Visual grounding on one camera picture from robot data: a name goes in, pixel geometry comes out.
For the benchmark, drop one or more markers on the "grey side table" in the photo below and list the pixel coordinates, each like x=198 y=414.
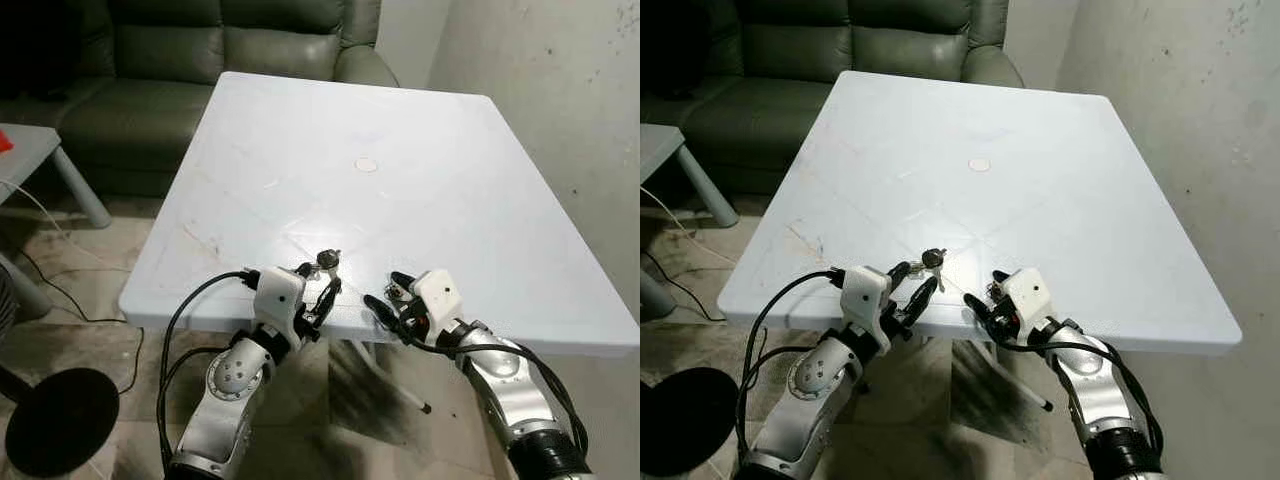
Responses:
x=25 y=155

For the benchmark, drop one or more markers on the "small red object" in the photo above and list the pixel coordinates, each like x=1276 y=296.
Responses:
x=4 y=142

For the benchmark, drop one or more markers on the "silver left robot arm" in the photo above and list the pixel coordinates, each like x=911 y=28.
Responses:
x=232 y=385
x=812 y=385

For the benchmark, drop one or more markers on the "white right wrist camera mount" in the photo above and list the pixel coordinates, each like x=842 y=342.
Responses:
x=437 y=293
x=1028 y=290

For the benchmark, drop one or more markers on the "white table leg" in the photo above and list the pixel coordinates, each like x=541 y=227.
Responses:
x=405 y=393
x=1025 y=393

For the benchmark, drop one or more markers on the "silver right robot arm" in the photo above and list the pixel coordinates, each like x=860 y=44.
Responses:
x=510 y=385
x=1095 y=390

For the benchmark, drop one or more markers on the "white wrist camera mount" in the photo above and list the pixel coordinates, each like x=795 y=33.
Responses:
x=437 y=293
x=866 y=292
x=278 y=292
x=1028 y=290

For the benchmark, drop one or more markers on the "round white table cap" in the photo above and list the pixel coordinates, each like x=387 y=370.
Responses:
x=367 y=165
x=979 y=164

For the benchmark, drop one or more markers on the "green leather sofa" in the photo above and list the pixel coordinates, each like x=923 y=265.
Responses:
x=180 y=60
x=800 y=60

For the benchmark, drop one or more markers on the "black round stand base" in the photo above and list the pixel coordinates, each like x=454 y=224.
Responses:
x=60 y=420
x=685 y=420

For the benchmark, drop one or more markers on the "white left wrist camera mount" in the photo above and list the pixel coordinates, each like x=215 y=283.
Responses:
x=866 y=292
x=278 y=292

